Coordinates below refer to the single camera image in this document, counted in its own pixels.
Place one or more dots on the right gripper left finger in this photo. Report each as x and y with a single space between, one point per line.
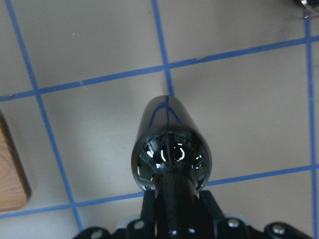
148 212

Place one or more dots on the dark wine bottle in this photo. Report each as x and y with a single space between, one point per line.
171 157

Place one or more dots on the copper wire bottle basket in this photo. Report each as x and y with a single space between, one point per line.
311 8

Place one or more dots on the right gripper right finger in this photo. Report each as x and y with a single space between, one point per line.
209 210

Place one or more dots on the wooden tray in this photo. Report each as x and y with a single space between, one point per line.
15 190

